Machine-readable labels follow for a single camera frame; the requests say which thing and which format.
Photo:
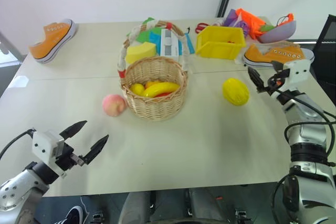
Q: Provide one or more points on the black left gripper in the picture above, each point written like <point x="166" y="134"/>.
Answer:
<point x="65" y="158"/>

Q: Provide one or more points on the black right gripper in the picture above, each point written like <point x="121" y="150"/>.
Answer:
<point x="275" y="83"/>

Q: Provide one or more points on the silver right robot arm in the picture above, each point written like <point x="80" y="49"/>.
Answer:
<point x="309" y="134"/>

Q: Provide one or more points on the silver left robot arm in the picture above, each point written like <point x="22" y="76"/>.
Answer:
<point x="18" y="187"/>

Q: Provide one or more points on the yellow plastic toy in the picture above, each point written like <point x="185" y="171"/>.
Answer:
<point x="152" y="83"/>

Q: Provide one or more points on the red object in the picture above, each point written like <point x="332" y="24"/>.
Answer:
<point x="163" y="94"/>

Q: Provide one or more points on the orange canvas sneaker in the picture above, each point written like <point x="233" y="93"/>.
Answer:
<point x="275" y="56"/>
<point x="51" y="41"/>

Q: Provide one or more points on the yellow toy melon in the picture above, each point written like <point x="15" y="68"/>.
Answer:
<point x="235" y="92"/>

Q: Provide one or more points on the purple plastic bowl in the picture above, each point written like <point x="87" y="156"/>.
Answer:
<point x="281" y="33"/>

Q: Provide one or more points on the pink toy peach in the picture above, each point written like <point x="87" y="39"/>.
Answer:
<point x="113" y="104"/>

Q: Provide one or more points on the green toy in bowl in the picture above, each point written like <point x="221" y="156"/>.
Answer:
<point x="267" y="27"/>

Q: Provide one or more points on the yellow plastic storage bin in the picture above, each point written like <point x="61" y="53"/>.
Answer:
<point x="219" y="47"/>

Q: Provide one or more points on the purple mesh bag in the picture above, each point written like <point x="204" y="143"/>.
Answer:
<point x="233" y="19"/>

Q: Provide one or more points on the yellow toy lemon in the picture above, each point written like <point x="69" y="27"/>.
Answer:
<point x="137" y="89"/>

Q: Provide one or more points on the dark blue sneaker white sole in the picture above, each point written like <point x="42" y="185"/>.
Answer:
<point x="71" y="214"/>

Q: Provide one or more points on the light blue flat piece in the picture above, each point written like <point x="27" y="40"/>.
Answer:
<point x="190" y="44"/>

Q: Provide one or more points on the grey rounded shape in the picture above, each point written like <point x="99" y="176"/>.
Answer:
<point x="206" y="207"/>
<point x="136" y="208"/>

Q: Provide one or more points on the yellow toy banana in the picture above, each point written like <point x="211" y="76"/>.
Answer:
<point x="162" y="88"/>

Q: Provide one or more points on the yellow foam block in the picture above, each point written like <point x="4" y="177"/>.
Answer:
<point x="139" y="52"/>

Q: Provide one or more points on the white rectangular device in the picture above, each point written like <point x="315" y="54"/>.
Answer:
<point x="169" y="43"/>

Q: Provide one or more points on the blue foam block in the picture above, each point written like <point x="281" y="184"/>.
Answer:
<point x="155" y="41"/>

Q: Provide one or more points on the grey furniture edge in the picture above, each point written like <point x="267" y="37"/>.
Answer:
<point x="6" y="51"/>

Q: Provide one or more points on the green foam block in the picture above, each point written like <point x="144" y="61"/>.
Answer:
<point x="144" y="36"/>

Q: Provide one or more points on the green foam piece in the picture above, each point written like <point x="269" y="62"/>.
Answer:
<point x="148" y="20"/>

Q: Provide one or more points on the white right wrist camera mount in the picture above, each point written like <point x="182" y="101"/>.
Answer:
<point x="299" y="70"/>

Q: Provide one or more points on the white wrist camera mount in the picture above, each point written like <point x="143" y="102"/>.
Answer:
<point x="43" y="145"/>
<point x="299" y="70"/>

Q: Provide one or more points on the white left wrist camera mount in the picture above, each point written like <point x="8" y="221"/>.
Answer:
<point x="43" y="145"/>

